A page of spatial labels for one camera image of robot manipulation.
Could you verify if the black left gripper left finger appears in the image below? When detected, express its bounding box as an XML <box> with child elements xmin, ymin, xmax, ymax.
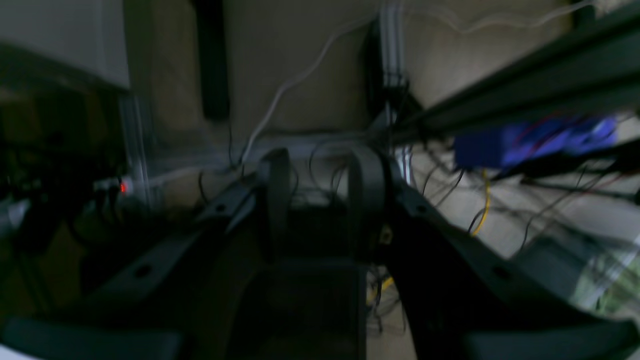
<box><xmin>1</xmin><ymin>148</ymin><xmax>290</xmax><ymax>360</ymax></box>

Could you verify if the aluminium frame rail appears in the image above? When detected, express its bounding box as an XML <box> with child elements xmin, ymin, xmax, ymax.
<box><xmin>377</xmin><ymin>0</ymin><xmax>415</xmax><ymax>185</ymax></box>

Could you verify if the white cable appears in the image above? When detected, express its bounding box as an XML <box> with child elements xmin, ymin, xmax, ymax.
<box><xmin>240</xmin><ymin>0</ymin><xmax>596</xmax><ymax>166</ymax></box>

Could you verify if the yellow cable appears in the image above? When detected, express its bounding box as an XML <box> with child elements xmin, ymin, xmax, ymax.
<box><xmin>367</xmin><ymin>170</ymin><xmax>493</xmax><ymax>306</ymax></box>

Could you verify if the clear plastic storage bin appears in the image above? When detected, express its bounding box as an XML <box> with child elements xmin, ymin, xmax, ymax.
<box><xmin>511</xmin><ymin>234</ymin><xmax>639</xmax><ymax>322</ymax></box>

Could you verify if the blue box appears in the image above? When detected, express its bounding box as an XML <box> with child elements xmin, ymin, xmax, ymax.
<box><xmin>454</xmin><ymin>115</ymin><xmax>618</xmax><ymax>170</ymax></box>

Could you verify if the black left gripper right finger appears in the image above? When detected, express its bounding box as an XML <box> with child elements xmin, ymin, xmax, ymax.
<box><xmin>347</xmin><ymin>146</ymin><xmax>639</xmax><ymax>360</ymax></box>

